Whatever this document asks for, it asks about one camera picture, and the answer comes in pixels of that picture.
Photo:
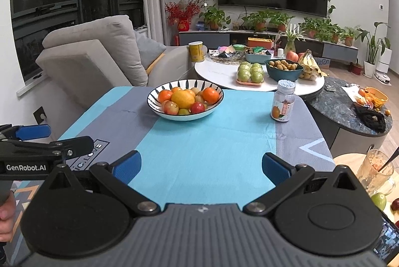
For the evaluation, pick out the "yellow can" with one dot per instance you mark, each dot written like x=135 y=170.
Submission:
x=197 y=52

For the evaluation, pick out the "glass mug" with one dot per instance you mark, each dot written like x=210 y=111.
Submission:
x=374 y=173

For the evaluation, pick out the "deep orange mandarin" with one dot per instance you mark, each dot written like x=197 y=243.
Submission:
x=164 y=95
x=210 y=95

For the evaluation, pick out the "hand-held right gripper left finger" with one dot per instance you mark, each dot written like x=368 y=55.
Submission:
x=127 y=165

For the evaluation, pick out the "white black striped bowl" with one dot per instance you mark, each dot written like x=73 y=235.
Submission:
x=184 y=116

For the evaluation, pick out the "small red plant pot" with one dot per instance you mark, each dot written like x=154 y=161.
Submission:
x=357 y=68

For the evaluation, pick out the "orange plastic basket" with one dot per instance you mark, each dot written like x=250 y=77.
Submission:
x=376 y=97

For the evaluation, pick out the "potted green plant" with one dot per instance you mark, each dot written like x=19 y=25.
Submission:
x=280 y=20
x=349 y=36
x=258 y=20
x=213 y=17
x=311 y=27
x=333 y=33

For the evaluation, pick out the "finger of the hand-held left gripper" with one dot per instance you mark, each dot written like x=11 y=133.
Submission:
x=79 y=144
x=34 y=131

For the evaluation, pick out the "glass plate of snacks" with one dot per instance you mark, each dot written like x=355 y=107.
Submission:
x=225 y=55

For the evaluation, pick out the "red apple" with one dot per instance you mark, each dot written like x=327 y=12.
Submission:
x=301 y=55
x=291 y=55

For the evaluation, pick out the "orange box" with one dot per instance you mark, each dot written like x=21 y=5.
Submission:
x=260 y=42

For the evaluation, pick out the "pile of longans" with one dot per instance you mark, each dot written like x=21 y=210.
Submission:
x=283 y=64

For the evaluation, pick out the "grey sofa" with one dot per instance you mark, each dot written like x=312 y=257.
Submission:
x=81 y=67

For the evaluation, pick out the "blue grey tablecloth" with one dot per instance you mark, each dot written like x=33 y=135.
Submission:
x=202 y=145

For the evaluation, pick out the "small white cup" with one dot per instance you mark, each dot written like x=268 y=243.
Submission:
x=280 y=53

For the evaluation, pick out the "white vacuum dock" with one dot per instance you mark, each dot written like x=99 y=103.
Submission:
x=386 y=59

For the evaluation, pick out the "glass vase with plant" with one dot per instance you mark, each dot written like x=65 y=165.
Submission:
x=290 y=41

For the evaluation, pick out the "plastic vitamin bottle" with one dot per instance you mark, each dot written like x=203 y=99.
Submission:
x=283 y=101

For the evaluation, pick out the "black smartphone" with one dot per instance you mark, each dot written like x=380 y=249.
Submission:
x=386 y=239

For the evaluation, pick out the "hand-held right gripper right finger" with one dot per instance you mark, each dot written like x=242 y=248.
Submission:
x=276 y=167

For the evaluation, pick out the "bunch of bananas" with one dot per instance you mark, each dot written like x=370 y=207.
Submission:
x=308 y=63

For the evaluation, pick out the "black wall outlet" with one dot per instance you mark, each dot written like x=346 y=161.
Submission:
x=40 y=116

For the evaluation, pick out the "small green bowl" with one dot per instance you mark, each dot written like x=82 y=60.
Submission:
x=238 y=47

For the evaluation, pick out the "yellow pillow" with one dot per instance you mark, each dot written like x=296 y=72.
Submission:
x=154 y=63

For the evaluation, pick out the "grey throw pillow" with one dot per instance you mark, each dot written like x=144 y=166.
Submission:
x=149 y=50

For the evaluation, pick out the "grey television cabinet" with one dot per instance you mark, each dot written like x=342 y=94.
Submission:
x=205 y=36

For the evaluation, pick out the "red vase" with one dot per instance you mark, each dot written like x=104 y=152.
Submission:
x=183 y=25

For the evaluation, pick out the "tray of green apples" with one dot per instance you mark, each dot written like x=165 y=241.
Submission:
x=250 y=73

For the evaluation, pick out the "dark red fruit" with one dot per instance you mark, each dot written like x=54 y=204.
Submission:
x=395 y=204

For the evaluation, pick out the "white paper sheet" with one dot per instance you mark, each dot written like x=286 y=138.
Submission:
x=350 y=92

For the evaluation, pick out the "black cloth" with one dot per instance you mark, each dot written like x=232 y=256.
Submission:
x=372 y=119

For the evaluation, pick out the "red flower bouquet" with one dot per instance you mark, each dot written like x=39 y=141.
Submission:
x=184 y=8

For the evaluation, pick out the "dark marble round table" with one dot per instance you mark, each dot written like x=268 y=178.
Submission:
x=333 y=105

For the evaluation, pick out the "large yellow lemon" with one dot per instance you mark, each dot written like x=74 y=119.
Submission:
x=183 y=98

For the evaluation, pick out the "round wooden side table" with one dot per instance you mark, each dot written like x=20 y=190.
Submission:
x=346 y=161

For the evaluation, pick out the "white round coffee table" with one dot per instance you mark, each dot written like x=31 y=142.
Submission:
x=218 y=73

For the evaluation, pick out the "dark teal bowl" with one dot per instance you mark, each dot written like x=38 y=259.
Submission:
x=283 y=74

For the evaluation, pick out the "tall plant white pot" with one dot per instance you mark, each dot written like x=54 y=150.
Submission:
x=372 y=47

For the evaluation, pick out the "teal snack basket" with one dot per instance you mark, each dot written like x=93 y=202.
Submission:
x=257 y=58

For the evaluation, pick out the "metal spoon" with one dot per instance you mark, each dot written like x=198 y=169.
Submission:
x=391 y=159

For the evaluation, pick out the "single green apple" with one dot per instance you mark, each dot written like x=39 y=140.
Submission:
x=378 y=201

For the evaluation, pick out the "white robot vacuum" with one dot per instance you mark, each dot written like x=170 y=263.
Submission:
x=382 y=77

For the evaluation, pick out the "person's left hand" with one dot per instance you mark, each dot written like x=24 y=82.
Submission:
x=7 y=217

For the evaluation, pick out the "cardboard box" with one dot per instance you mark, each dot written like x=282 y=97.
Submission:
x=322 y=62

